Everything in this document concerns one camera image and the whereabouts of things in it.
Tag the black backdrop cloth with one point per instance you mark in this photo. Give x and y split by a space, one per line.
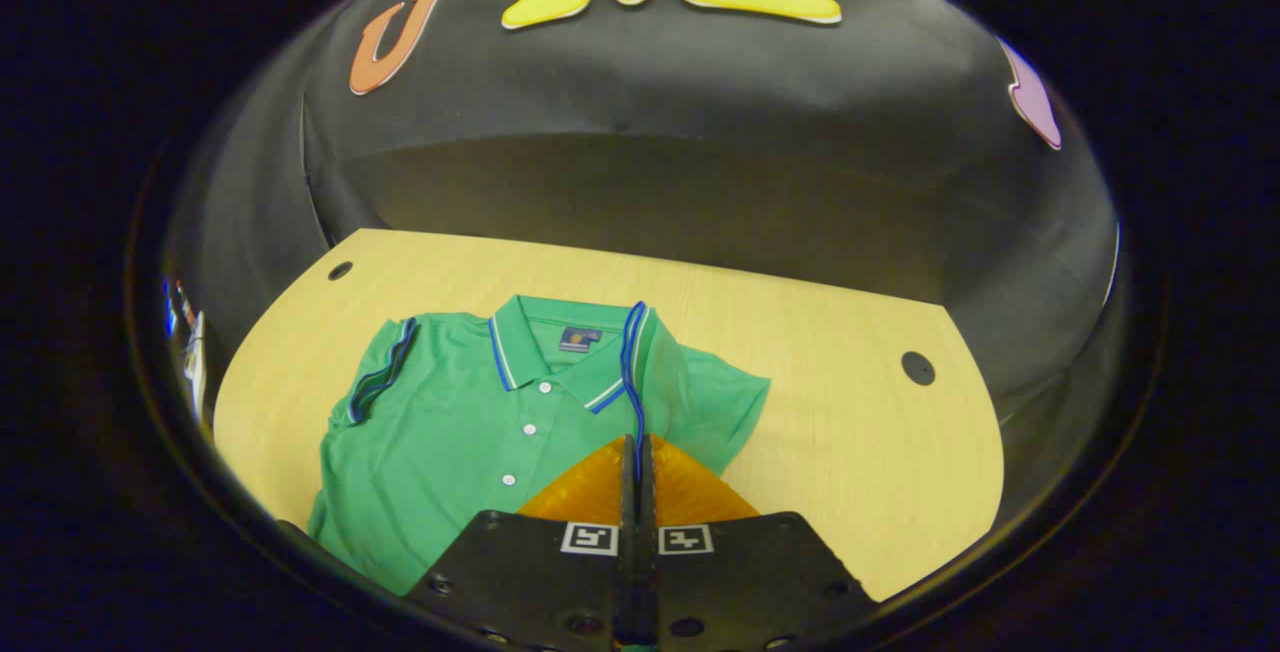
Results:
700 112

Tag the black table grommet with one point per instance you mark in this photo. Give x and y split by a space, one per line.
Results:
340 270
918 368

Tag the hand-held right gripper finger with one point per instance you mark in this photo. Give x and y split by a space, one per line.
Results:
627 512
648 512

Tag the bright monitor screen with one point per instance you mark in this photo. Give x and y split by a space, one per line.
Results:
178 304

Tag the green T-shirt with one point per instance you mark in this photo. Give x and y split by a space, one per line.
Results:
450 432

